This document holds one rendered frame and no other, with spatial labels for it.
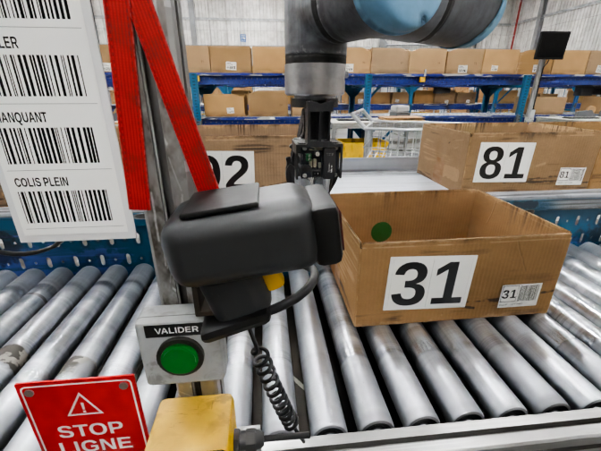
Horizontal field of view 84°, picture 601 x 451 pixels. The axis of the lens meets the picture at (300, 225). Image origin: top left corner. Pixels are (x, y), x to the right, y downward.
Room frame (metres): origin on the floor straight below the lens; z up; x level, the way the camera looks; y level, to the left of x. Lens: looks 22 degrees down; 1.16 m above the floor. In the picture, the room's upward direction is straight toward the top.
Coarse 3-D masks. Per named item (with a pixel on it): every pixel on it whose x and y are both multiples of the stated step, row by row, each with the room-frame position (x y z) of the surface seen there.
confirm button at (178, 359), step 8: (176, 344) 0.22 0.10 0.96; (168, 352) 0.21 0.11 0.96; (176, 352) 0.21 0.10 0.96; (184, 352) 0.21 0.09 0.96; (192, 352) 0.21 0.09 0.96; (168, 360) 0.21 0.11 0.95; (176, 360) 0.21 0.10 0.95; (184, 360) 0.21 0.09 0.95; (192, 360) 0.21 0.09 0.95; (168, 368) 0.21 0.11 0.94; (176, 368) 0.21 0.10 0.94; (184, 368) 0.21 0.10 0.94; (192, 368) 0.21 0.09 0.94
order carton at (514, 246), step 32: (352, 192) 0.80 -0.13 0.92; (384, 192) 0.80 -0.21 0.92; (416, 192) 0.81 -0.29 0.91; (448, 192) 0.82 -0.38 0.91; (480, 192) 0.81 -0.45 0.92; (352, 224) 0.79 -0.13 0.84; (416, 224) 0.81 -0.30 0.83; (448, 224) 0.82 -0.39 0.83; (480, 224) 0.79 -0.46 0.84; (512, 224) 0.69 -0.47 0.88; (544, 224) 0.61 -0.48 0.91; (352, 256) 0.54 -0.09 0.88; (384, 256) 0.51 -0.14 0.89; (480, 256) 0.52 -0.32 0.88; (512, 256) 0.53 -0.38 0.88; (544, 256) 0.54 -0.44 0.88; (352, 288) 0.53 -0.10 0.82; (384, 288) 0.51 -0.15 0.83; (480, 288) 0.53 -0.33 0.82; (544, 288) 0.54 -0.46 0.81; (352, 320) 0.51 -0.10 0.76; (384, 320) 0.51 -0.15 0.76; (416, 320) 0.52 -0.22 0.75
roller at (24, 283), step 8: (24, 272) 0.70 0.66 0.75; (32, 272) 0.71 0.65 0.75; (40, 272) 0.72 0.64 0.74; (16, 280) 0.67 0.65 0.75; (24, 280) 0.67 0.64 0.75; (32, 280) 0.68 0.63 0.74; (40, 280) 0.70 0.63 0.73; (8, 288) 0.63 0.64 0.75; (16, 288) 0.64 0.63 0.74; (24, 288) 0.65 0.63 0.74; (0, 296) 0.60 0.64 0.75; (8, 296) 0.61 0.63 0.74; (16, 296) 0.62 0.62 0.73; (0, 304) 0.58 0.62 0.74; (8, 304) 0.60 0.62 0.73; (0, 312) 0.57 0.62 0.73
